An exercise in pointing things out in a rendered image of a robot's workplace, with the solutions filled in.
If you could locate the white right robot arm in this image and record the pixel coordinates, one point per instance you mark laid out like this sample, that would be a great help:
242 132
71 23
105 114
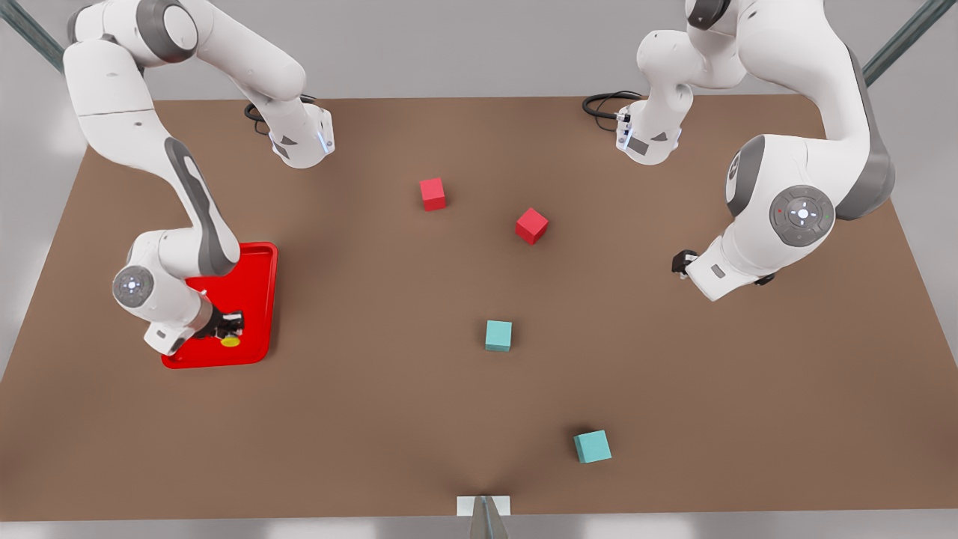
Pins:
112 90

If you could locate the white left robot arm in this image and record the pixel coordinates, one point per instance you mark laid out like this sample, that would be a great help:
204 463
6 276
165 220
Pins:
793 209

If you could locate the red plastic tray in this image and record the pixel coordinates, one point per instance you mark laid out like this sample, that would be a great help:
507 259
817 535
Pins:
251 299

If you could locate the red cube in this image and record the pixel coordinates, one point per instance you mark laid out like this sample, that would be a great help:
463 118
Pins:
432 194
531 225

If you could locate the teal cube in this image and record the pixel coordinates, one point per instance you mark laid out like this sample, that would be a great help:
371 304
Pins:
498 335
592 446

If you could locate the silver frame post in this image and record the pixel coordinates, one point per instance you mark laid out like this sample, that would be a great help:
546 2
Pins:
34 34
486 516
898 41

